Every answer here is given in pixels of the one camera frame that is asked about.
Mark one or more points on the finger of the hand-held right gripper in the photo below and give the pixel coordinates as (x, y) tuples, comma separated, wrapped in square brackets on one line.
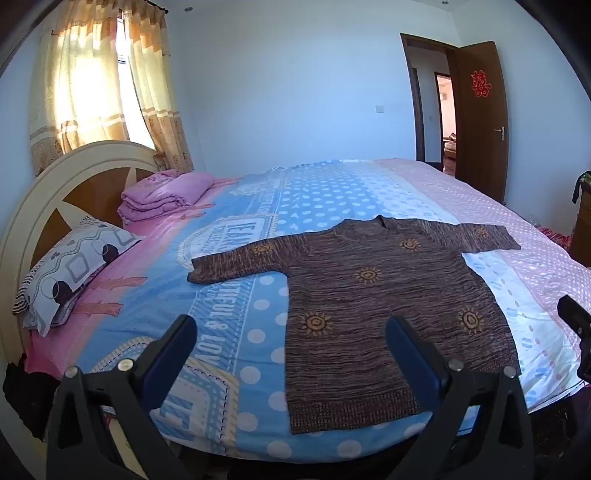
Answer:
[(575, 316)]

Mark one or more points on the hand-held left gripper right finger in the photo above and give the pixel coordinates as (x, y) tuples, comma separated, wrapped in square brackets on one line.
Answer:
[(413, 357)]

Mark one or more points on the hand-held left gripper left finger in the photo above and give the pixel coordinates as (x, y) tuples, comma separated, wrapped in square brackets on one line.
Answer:
[(171, 355)]

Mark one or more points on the brown knit sweater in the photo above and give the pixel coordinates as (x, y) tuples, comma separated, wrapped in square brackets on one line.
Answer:
[(369, 300)]

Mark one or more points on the red patterned cloth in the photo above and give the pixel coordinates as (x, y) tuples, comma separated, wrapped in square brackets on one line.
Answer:
[(556, 237)]

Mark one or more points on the wooden cabinet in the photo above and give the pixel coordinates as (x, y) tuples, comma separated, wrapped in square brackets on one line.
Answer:
[(581, 230)]

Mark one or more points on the printed blue pink bed sheet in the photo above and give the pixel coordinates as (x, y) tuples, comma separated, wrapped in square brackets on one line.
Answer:
[(240, 304)]

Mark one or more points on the patterned white pillow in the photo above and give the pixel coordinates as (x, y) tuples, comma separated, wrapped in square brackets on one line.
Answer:
[(69, 267)]

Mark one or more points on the folded pink quilt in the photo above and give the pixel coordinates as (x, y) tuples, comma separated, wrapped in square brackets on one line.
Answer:
[(161, 191)]

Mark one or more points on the cream and wood headboard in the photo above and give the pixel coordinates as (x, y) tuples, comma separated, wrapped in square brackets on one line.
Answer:
[(27, 221)]

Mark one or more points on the brown wooden door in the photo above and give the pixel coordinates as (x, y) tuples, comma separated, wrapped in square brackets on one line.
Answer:
[(480, 138)]

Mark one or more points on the red paper door decoration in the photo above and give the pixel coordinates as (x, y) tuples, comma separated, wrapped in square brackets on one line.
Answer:
[(480, 83)]

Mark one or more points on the yellow patterned curtain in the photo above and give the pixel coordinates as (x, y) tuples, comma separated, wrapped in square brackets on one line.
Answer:
[(154, 92), (74, 92)]

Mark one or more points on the brown door frame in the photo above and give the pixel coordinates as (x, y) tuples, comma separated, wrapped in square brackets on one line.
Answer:
[(406, 92)]

